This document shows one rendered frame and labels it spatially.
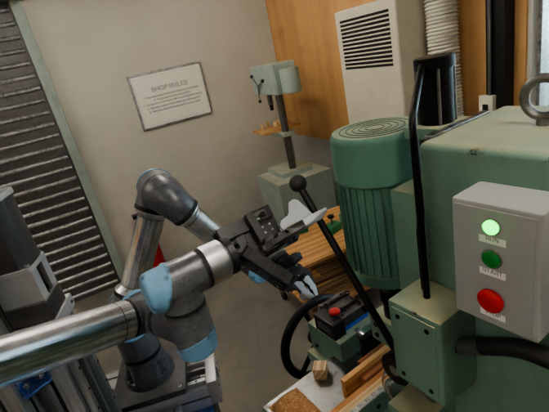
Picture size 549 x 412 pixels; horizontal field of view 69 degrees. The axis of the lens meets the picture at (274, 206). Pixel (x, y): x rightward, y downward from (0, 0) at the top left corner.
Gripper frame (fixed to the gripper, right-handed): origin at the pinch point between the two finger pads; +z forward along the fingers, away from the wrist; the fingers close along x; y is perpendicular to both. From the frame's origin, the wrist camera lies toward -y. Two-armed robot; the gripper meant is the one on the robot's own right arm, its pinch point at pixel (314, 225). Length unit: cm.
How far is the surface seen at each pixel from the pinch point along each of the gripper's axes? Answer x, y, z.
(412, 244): -15.9, -12.8, 5.3
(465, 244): -34.7, -15.1, -4.8
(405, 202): -19.9, -6.2, 5.3
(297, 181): -7.3, 8.0, -2.5
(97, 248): 291, 108, -21
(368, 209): -11.6, -3.6, 4.8
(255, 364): 174, -33, 23
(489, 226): -39.5, -14.2, -5.4
